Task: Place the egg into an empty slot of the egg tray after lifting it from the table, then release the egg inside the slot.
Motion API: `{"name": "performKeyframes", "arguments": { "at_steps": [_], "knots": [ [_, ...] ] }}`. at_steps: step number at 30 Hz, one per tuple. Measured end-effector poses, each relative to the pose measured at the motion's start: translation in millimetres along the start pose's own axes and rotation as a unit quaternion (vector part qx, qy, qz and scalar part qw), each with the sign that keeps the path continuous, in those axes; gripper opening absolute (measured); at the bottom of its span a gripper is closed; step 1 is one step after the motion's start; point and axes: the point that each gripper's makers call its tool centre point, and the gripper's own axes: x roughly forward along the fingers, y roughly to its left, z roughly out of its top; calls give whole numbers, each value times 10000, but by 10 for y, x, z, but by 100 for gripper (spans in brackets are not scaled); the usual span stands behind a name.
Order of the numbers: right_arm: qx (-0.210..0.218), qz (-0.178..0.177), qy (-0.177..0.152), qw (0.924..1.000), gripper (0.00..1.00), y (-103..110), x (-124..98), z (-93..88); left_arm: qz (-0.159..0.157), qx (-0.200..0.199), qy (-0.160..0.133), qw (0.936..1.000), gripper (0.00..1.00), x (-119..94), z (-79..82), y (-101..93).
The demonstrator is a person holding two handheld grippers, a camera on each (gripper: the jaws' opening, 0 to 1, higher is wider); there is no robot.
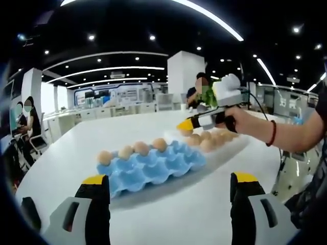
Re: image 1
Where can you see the person's right hand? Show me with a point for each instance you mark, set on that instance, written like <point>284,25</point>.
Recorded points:
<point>251,122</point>

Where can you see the white paper cup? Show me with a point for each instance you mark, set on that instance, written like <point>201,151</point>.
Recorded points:
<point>183,106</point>

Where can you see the cluster of brown eggs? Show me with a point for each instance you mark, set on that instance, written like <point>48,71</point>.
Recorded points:
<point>208,145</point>

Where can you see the white square pillar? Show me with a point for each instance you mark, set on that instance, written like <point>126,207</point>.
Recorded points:
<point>184,76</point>
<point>32,84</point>

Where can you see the single brown egg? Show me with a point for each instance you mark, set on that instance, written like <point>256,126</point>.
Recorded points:
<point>104,157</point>
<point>159,143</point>
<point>140,148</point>
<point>125,151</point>

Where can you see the blue egg tray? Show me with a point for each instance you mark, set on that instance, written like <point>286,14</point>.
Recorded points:
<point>153,166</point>

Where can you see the green potted plant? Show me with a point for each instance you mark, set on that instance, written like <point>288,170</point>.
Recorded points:
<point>209,95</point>

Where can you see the grey office chair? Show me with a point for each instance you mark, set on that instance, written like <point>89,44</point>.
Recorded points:
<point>165,100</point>

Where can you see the white foam egg holder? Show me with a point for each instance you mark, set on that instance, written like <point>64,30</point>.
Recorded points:
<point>172,134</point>

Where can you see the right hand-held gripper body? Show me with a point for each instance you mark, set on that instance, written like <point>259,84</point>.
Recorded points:
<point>230,86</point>

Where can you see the small black object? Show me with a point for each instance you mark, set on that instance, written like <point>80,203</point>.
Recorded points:
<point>30,211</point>

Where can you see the ceiling air vent unit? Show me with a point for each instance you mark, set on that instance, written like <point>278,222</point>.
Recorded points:
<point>118,75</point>

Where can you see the person's dark patterned clothing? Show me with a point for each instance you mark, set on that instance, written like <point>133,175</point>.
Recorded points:
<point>306,204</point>

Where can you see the blue framed display wall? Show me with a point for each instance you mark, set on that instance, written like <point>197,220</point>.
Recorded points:
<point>122,94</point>

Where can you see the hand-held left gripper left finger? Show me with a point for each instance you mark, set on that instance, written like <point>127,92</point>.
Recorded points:
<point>98,211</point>

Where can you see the white low cabinet row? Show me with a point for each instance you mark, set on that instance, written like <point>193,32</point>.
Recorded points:
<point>102,112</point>

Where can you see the white table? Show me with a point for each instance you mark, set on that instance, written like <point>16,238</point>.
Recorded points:
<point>178,224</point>

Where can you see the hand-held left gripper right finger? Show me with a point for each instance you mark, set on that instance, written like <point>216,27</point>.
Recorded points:
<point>242,209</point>

